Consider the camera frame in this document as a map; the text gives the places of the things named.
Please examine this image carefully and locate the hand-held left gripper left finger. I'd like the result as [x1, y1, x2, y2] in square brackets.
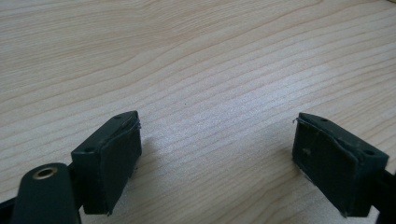
[70, 110, 143, 217]

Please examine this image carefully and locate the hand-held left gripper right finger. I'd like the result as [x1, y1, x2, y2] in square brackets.
[291, 112, 390, 218]

